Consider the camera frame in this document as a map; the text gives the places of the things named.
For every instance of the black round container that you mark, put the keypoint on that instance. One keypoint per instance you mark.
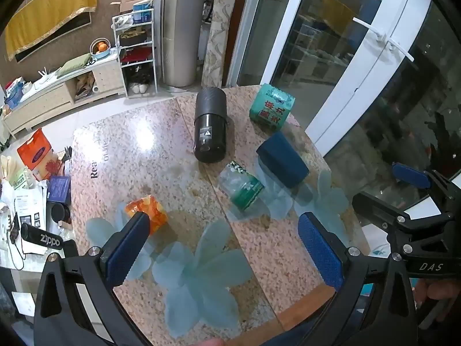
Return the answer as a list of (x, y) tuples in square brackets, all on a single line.
[(60, 212)]

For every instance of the patterned beige curtain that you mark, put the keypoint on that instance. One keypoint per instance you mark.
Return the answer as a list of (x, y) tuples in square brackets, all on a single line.
[(219, 36)]

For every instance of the blue flat box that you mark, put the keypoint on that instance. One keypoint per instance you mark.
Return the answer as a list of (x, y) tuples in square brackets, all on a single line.
[(13, 98)]

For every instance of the dark blue cup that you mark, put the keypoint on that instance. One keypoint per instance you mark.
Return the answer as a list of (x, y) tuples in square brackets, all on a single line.
[(284, 160)]

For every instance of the orange snack packet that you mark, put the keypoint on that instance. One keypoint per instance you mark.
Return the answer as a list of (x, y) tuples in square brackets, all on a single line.
[(153, 209)]

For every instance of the green tissue roll pack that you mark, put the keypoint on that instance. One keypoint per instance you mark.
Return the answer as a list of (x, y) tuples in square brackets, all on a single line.
[(272, 106)]

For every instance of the green cushion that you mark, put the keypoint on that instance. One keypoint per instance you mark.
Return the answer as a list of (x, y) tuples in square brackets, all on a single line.
[(74, 65)]

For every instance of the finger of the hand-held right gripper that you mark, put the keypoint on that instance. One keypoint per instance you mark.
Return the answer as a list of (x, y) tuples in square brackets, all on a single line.
[(378, 206), (410, 174)]

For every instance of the green and white packet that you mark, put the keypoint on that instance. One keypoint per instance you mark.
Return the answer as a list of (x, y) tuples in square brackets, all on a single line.
[(19, 178)]

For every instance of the person's right hand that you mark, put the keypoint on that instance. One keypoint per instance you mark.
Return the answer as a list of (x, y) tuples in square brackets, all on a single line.
[(437, 290)]

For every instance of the yellow cloth with gold trim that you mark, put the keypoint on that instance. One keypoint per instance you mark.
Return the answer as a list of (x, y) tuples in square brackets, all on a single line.
[(50, 10)]

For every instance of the dark blue small box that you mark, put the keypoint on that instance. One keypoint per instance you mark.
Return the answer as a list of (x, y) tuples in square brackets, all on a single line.
[(59, 189)]

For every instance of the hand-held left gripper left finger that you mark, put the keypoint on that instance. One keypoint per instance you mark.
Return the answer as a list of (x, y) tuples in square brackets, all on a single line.
[(126, 248)]

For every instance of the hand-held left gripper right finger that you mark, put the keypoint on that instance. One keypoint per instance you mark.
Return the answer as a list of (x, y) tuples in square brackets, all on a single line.
[(321, 254)]

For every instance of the white low cabinet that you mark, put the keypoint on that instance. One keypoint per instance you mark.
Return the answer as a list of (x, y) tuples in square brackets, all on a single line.
[(46, 95)]

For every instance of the blue bowl of oranges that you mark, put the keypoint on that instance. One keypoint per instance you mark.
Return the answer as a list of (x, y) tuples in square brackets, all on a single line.
[(99, 48)]

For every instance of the clear bottle with green label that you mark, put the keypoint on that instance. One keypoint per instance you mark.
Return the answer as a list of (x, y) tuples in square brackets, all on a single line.
[(243, 187)]

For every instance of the black long box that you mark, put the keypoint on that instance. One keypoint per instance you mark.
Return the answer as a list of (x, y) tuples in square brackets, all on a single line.
[(46, 238)]

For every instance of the grey standing air conditioner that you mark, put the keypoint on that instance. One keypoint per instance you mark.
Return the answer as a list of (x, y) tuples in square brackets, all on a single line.
[(183, 29)]

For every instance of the orange tissue box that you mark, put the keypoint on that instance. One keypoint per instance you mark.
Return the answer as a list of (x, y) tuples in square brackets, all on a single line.
[(34, 151)]

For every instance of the open cardboard box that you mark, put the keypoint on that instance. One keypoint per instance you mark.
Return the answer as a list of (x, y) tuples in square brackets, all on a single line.
[(131, 1)]

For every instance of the blue and white package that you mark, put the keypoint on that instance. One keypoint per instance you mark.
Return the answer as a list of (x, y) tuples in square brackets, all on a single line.
[(142, 11)]

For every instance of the white printed papers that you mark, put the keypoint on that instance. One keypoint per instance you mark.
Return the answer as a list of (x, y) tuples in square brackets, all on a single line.
[(30, 205)]

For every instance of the pair of white shoes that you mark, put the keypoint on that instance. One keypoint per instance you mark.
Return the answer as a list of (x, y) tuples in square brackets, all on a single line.
[(138, 87)]

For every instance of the black cylindrical flask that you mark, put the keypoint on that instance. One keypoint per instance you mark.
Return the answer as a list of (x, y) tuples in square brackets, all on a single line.
[(209, 126)]

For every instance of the red cloth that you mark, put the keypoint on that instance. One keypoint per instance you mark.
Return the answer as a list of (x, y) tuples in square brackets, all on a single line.
[(137, 56)]

